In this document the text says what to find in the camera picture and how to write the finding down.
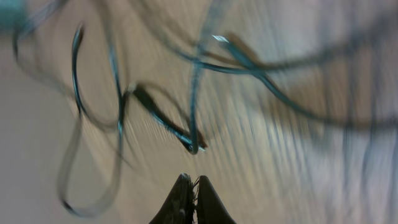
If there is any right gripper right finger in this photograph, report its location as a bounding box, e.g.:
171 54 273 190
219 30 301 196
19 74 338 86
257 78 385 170
196 175 236 224

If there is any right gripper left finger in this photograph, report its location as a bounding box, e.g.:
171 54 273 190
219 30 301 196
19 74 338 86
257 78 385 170
149 173 195 224

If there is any black USB cable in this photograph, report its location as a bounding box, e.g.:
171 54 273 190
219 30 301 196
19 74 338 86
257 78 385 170
136 0 398 131

